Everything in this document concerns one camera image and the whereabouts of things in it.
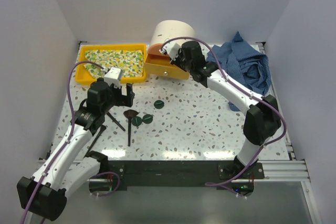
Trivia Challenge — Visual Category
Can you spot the yellow plastic tray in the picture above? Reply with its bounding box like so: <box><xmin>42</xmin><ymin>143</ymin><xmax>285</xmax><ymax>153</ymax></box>
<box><xmin>75</xmin><ymin>44</ymin><xmax>146</xmax><ymax>86</ymax></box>

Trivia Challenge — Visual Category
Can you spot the round cream drawer organizer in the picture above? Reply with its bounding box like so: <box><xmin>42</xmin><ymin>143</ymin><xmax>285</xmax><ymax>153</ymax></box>
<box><xmin>144</xmin><ymin>20</ymin><xmax>195</xmax><ymax>80</ymax></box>

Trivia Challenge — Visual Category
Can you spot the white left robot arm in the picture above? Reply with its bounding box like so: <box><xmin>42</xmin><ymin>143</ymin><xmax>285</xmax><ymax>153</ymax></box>
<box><xmin>17</xmin><ymin>78</ymin><xmax>135</xmax><ymax>223</ymax></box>

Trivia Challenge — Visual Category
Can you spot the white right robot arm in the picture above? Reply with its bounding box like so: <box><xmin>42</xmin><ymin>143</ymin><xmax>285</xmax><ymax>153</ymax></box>
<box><xmin>162</xmin><ymin>41</ymin><xmax>281</xmax><ymax>179</ymax></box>

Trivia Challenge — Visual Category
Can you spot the black fan makeup brush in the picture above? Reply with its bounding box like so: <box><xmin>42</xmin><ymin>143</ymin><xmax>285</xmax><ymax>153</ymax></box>
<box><xmin>123</xmin><ymin>109</ymin><xmax>139</xmax><ymax>147</ymax></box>

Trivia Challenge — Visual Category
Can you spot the black thin makeup brush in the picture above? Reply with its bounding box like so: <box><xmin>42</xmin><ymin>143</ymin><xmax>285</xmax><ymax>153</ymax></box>
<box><xmin>107</xmin><ymin>112</ymin><xmax>125</xmax><ymax>132</ymax></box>

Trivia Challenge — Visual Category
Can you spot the short black makeup brush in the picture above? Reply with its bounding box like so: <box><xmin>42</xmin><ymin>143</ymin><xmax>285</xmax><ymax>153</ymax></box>
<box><xmin>88</xmin><ymin>125</ymin><xmax>107</xmax><ymax>152</ymax></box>

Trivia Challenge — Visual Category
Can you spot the lemon print cloth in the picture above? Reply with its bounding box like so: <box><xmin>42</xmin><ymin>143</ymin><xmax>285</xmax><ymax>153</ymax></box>
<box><xmin>84</xmin><ymin>49</ymin><xmax>144</xmax><ymax>78</ymax></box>

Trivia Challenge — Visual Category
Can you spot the blue checkered cloth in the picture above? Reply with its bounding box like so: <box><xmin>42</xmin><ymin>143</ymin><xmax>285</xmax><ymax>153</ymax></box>
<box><xmin>207</xmin><ymin>32</ymin><xmax>271</xmax><ymax>96</ymax></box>

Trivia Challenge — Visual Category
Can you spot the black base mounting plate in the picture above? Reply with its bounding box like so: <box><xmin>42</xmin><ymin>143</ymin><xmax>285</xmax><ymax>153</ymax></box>
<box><xmin>100</xmin><ymin>159</ymin><xmax>265</xmax><ymax>190</ymax></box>

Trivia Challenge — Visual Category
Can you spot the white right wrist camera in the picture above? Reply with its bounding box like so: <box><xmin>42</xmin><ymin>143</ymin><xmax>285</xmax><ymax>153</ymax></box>
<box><xmin>159</xmin><ymin>42</ymin><xmax>181</xmax><ymax>61</ymax></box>

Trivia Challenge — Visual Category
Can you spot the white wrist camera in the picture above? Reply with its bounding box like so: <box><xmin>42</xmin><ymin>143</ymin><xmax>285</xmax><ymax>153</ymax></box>
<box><xmin>159</xmin><ymin>42</ymin><xmax>181</xmax><ymax>61</ymax></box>
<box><xmin>103</xmin><ymin>67</ymin><xmax>123</xmax><ymax>89</ymax></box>

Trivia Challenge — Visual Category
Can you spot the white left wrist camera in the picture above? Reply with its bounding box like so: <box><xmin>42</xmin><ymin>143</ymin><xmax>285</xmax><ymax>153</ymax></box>
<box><xmin>103</xmin><ymin>67</ymin><xmax>123</xmax><ymax>89</ymax></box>

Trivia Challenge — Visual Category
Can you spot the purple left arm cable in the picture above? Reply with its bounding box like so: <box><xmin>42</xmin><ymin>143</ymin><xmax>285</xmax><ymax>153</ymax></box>
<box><xmin>20</xmin><ymin>61</ymin><xmax>122</xmax><ymax>224</ymax></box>

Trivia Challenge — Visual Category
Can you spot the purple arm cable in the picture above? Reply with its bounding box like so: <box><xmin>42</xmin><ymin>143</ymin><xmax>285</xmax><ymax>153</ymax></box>
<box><xmin>162</xmin><ymin>36</ymin><xmax>288</xmax><ymax>197</ymax></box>
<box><xmin>20</xmin><ymin>61</ymin><xmax>122</xmax><ymax>224</ymax></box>

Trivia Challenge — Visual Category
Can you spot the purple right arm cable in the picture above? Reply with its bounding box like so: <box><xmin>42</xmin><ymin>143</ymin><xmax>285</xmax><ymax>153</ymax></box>
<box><xmin>162</xmin><ymin>36</ymin><xmax>288</xmax><ymax>197</ymax></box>

